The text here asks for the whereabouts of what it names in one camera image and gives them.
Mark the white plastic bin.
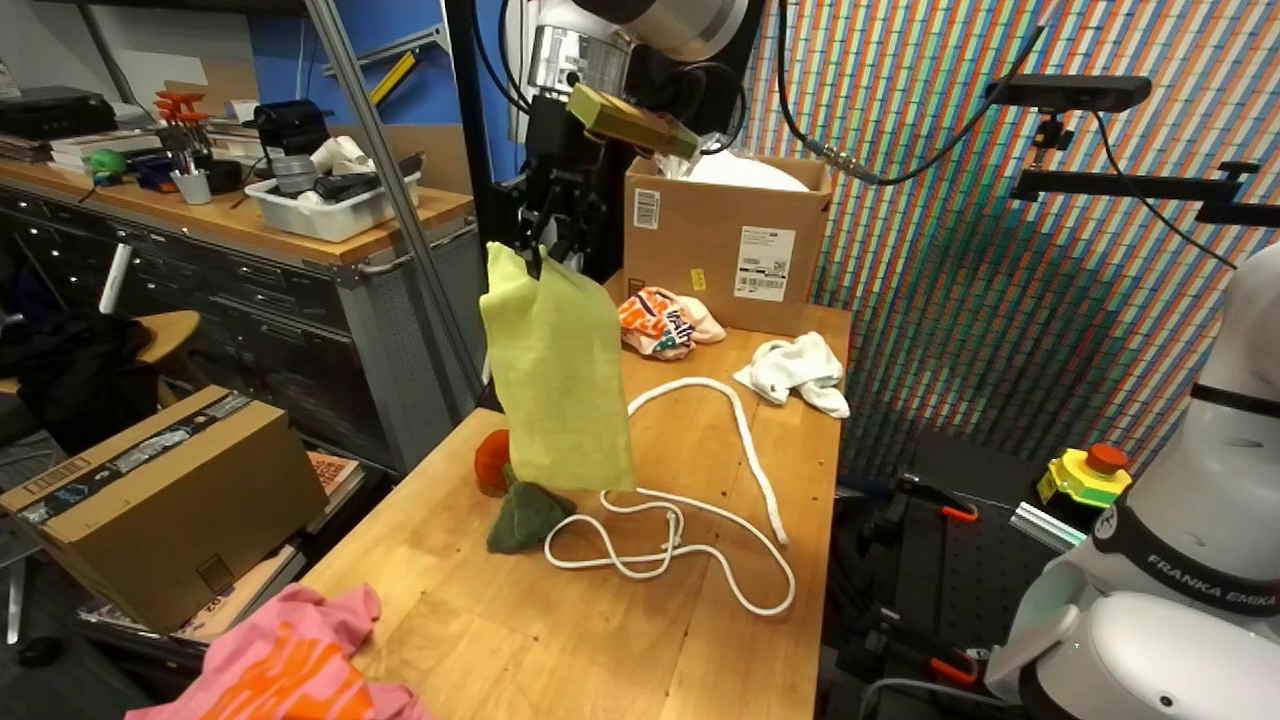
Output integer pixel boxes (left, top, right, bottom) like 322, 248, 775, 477
244, 155, 394, 242

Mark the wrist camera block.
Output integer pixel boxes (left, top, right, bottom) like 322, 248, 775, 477
568, 82, 701, 155

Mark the cardboard box on floor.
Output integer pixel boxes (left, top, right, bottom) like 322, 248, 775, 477
0, 384, 329, 631

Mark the yellow-green cloth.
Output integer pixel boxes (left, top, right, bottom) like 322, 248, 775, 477
478, 242, 634, 493

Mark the grey towel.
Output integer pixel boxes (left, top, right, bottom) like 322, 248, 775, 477
734, 332, 851, 419

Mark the yellow red emergency button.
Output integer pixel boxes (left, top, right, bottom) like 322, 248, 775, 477
1036, 442, 1133, 508

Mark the cardboard box on table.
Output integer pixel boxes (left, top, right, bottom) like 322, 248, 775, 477
625, 150, 831, 336

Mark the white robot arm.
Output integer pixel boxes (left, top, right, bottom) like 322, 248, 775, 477
503, 0, 764, 281

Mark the thin white cord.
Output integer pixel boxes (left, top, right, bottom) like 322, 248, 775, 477
534, 483, 798, 622

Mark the black camera pole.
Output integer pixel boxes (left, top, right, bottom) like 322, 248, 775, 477
438, 0, 539, 414

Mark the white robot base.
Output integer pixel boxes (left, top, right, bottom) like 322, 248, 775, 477
984, 242, 1280, 720

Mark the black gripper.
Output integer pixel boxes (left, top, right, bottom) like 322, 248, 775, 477
514, 94, 618, 275

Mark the grey metal cabinet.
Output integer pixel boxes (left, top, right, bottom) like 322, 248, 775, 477
0, 158, 478, 471

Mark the black camera on mount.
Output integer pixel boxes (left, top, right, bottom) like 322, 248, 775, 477
984, 77, 1153, 113

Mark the pink orange cloth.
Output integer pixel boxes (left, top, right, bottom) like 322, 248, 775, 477
123, 582, 426, 720

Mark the red plush ball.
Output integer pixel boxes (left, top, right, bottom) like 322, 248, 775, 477
472, 431, 506, 497

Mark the dark green sock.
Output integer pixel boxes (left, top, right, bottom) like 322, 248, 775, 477
486, 483, 575, 551

